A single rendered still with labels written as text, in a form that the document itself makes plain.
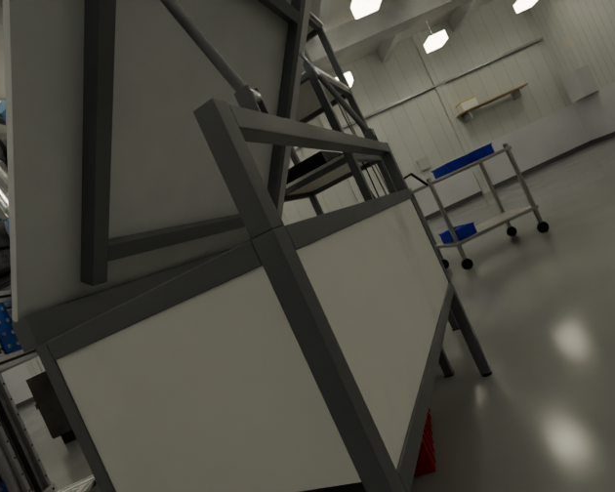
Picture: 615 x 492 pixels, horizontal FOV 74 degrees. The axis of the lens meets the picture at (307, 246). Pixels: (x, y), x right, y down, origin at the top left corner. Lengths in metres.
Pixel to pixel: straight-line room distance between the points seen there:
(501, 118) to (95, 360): 13.26
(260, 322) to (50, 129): 0.58
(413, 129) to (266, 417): 12.17
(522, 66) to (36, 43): 13.97
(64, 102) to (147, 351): 0.52
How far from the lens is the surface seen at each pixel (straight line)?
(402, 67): 13.19
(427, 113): 12.91
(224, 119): 0.61
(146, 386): 0.81
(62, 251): 1.02
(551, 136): 14.25
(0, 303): 1.84
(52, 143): 0.97
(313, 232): 0.68
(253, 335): 0.63
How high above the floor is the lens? 0.76
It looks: level
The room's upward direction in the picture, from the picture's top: 25 degrees counter-clockwise
